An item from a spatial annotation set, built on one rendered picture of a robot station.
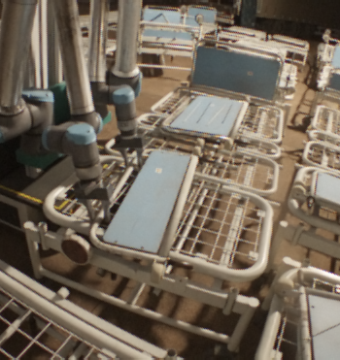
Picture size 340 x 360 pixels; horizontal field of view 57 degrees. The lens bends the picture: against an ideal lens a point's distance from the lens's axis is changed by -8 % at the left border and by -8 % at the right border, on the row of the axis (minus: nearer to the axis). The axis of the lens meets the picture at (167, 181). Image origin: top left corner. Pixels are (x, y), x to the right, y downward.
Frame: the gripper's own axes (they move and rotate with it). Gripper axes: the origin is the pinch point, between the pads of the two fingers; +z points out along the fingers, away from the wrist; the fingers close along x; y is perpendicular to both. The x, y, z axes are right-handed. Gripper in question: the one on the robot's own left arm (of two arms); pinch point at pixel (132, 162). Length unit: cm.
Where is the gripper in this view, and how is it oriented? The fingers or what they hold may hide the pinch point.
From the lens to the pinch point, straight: 156.5
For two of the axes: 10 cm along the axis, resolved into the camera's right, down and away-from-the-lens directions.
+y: -2.1, 5.1, -8.3
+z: 0.9, 8.6, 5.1
